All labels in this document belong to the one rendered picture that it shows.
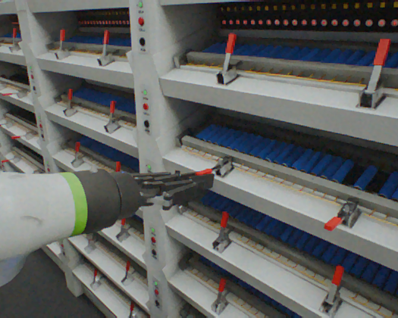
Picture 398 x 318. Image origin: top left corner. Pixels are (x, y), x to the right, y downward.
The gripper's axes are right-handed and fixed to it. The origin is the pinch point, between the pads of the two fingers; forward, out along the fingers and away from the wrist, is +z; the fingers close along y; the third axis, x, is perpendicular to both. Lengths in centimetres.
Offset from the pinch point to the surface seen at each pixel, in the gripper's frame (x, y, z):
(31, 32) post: 27, -88, 1
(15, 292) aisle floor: -95, -112, 4
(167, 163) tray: -1.5, -16.1, 6.6
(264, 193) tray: 0.2, 11.2, 6.9
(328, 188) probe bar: 4.2, 21.8, 9.8
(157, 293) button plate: -45, -22, 14
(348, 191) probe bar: 4.8, 25.1, 10.1
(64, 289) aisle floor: -92, -97, 22
